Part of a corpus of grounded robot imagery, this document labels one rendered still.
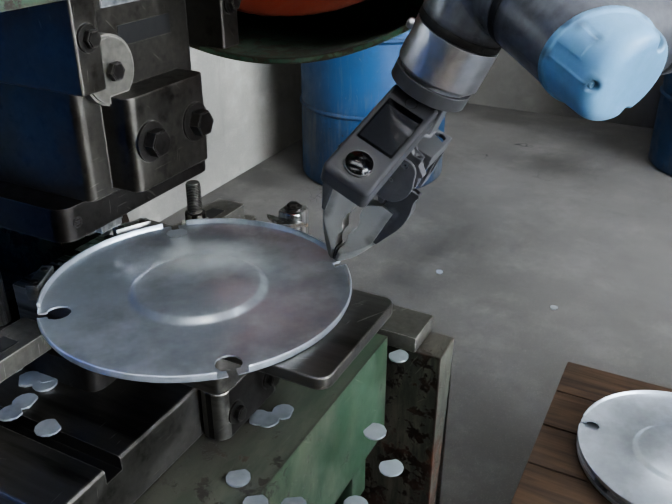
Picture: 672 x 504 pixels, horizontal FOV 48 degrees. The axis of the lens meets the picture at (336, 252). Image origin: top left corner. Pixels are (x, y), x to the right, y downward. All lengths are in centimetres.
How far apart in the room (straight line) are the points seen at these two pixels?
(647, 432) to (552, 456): 15
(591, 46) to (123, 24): 36
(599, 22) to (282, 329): 35
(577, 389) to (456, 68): 82
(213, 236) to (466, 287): 155
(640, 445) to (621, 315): 108
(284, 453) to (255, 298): 15
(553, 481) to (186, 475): 61
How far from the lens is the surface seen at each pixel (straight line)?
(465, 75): 63
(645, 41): 54
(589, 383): 137
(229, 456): 73
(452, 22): 62
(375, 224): 71
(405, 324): 92
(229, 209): 94
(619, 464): 119
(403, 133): 63
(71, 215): 65
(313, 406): 78
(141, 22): 67
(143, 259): 78
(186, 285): 72
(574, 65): 54
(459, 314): 216
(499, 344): 205
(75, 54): 57
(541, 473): 117
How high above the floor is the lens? 114
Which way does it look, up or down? 28 degrees down
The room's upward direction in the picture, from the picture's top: straight up
